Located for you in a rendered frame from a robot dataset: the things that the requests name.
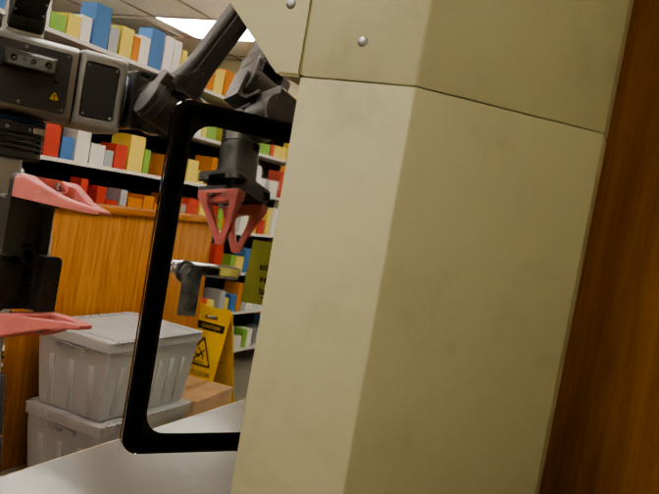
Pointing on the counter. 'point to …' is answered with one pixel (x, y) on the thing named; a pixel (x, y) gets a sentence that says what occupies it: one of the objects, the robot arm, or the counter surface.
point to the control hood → (278, 31)
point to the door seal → (165, 278)
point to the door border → (169, 272)
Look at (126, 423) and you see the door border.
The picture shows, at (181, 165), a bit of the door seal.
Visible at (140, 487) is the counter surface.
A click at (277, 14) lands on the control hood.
